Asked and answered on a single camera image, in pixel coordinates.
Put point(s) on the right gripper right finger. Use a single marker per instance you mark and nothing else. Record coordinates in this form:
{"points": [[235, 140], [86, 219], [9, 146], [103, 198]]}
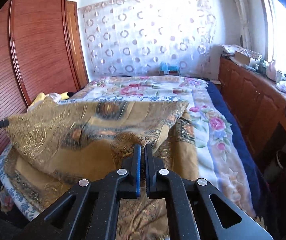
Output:
{"points": [[197, 209]]}

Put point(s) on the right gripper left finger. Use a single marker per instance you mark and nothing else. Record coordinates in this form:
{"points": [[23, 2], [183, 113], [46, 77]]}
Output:
{"points": [[89, 209]]}

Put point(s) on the gold patterned garment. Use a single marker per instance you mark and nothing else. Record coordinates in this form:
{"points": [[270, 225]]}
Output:
{"points": [[178, 155]]}

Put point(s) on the blue floral white bedsheet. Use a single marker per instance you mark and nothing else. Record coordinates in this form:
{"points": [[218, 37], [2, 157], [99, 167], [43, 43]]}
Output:
{"points": [[56, 145]]}

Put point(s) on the pink floral quilt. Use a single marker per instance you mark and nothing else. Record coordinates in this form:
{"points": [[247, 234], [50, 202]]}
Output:
{"points": [[218, 158]]}

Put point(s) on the navy blue blanket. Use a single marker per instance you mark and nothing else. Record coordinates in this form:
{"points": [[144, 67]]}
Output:
{"points": [[258, 187]]}

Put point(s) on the yellow plush toy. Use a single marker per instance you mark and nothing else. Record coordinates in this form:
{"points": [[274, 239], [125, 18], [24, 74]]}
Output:
{"points": [[52, 96]]}

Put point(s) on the wooden slatted wardrobe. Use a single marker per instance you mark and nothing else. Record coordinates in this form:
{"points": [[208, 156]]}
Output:
{"points": [[40, 52]]}

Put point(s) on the wooden sideboard cabinet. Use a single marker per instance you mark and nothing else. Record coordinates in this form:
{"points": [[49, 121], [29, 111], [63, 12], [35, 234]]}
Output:
{"points": [[257, 105]]}

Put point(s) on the teal toy on bed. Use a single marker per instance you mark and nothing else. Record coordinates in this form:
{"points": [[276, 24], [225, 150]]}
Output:
{"points": [[167, 69]]}

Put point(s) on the white jug on cabinet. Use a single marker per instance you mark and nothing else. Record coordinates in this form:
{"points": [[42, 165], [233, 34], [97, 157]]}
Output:
{"points": [[271, 71]]}

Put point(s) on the cardboard box on cabinet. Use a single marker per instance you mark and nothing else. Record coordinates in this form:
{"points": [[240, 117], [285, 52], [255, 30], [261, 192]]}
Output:
{"points": [[244, 59]]}

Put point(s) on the patterned fabric on cabinet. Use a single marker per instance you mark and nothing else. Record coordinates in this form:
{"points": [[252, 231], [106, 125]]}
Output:
{"points": [[231, 49]]}

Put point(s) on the circle patterned sheer curtain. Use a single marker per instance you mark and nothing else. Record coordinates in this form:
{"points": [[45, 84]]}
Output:
{"points": [[133, 37]]}

